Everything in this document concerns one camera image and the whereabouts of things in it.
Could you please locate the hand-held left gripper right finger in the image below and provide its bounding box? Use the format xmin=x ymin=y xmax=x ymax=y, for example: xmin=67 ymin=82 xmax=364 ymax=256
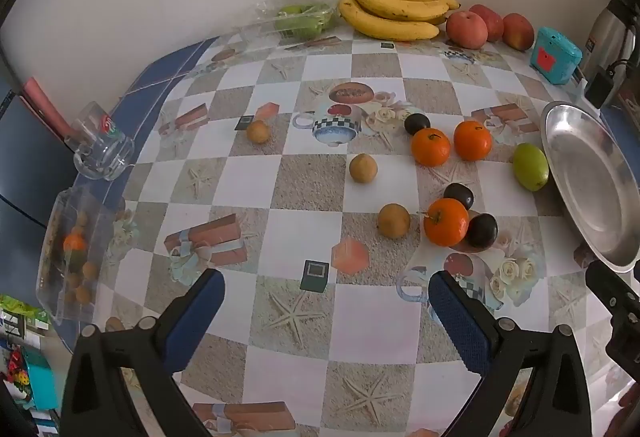
xmin=428 ymin=270 xmax=593 ymax=437

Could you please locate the yellow banana bunch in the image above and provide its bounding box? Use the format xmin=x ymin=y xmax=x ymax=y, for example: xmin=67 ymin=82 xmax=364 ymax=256
xmin=338 ymin=0 xmax=461 ymax=42

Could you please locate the round metal bowl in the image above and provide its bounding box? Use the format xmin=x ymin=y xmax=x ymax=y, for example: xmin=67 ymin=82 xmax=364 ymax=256
xmin=540 ymin=101 xmax=640 ymax=274

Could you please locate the glass mug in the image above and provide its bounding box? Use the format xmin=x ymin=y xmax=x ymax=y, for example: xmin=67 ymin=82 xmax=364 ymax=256
xmin=64 ymin=101 xmax=136 ymax=181

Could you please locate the clear plastic clamshell box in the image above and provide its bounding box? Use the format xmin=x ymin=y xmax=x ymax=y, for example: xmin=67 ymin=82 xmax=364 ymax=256
xmin=235 ymin=1 xmax=338 ymax=42

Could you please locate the dark blue cabinet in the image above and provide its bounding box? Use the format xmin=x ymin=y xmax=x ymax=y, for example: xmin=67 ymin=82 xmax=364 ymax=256
xmin=0 ymin=89 xmax=81 ymax=243

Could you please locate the teal plastic bin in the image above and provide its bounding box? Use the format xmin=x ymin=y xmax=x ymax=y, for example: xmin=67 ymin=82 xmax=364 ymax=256
xmin=20 ymin=347 xmax=59 ymax=410

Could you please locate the orange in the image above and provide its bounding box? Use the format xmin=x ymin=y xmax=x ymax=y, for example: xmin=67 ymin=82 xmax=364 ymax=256
xmin=453 ymin=120 xmax=493 ymax=162
xmin=410 ymin=127 xmax=452 ymax=168
xmin=423 ymin=198 xmax=470 ymax=248

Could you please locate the steel thermos flask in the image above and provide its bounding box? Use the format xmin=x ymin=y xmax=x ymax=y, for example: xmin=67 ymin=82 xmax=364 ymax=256
xmin=580 ymin=0 xmax=640 ymax=80

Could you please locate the green mango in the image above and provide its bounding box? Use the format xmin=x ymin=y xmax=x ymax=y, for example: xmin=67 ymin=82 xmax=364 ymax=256
xmin=511 ymin=143 xmax=551 ymax=192

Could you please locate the checkered printed tablecloth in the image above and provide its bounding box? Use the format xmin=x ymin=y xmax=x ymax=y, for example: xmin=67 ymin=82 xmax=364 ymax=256
xmin=37 ymin=29 xmax=640 ymax=437

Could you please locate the teal plastic box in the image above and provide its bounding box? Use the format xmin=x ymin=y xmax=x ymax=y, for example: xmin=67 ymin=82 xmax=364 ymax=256
xmin=530 ymin=27 xmax=584 ymax=85

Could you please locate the clear plastic tray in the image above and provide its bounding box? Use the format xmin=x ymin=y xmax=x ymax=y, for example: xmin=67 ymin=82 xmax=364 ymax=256
xmin=34 ymin=188 xmax=118 ymax=325

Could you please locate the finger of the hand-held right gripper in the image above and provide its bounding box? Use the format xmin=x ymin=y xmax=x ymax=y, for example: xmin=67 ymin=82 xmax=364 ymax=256
xmin=585 ymin=261 xmax=640 ymax=318

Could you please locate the pale red apple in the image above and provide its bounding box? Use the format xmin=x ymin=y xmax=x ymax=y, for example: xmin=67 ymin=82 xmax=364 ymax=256
xmin=446 ymin=10 xmax=488 ymax=50

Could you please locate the brown sapodilla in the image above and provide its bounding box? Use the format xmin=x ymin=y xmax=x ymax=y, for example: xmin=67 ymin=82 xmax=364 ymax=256
xmin=377 ymin=203 xmax=412 ymax=239
xmin=348 ymin=153 xmax=378 ymax=184
xmin=246 ymin=120 xmax=272 ymax=145

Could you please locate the green packet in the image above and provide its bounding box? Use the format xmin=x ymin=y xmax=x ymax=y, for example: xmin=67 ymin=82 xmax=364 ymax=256
xmin=0 ymin=294 xmax=52 ymax=329

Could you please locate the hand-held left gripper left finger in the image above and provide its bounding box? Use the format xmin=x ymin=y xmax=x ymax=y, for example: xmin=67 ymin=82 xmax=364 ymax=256
xmin=60 ymin=268 xmax=226 ymax=437

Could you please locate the dark plum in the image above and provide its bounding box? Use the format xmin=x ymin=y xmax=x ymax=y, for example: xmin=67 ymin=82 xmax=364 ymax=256
xmin=443 ymin=182 xmax=475 ymax=212
xmin=466 ymin=213 xmax=499 ymax=250
xmin=404 ymin=113 xmax=432 ymax=136

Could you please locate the black power adapter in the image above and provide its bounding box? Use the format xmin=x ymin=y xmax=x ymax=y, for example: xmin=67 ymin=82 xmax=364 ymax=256
xmin=584 ymin=72 xmax=615 ymax=108

